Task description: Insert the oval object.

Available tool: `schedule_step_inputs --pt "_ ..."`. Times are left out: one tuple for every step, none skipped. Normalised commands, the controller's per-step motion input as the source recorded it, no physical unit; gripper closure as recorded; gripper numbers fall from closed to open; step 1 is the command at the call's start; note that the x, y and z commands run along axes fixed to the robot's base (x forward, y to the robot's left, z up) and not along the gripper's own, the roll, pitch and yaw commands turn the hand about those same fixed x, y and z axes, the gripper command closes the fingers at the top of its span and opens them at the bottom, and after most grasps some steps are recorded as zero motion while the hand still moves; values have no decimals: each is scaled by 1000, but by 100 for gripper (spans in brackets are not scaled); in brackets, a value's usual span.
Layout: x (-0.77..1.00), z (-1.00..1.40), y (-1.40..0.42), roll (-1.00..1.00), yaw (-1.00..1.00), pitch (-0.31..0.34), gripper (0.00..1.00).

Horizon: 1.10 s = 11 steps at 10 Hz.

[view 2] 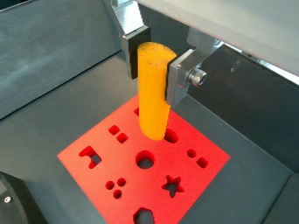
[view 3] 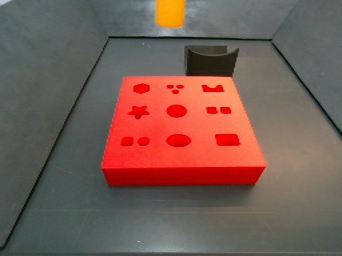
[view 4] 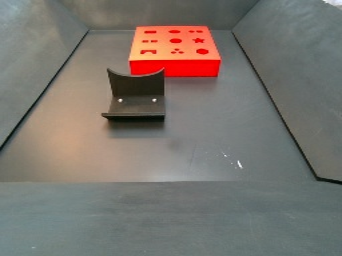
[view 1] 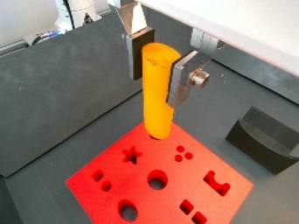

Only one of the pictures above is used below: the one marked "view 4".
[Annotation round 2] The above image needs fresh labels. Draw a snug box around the black curved holder stand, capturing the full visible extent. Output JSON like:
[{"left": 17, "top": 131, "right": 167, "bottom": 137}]
[{"left": 101, "top": 69, "right": 165, "bottom": 120}]

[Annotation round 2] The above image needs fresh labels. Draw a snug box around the red shape sorter block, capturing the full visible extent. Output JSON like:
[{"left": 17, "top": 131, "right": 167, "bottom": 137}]
[{"left": 128, "top": 26, "right": 221, "bottom": 77}]

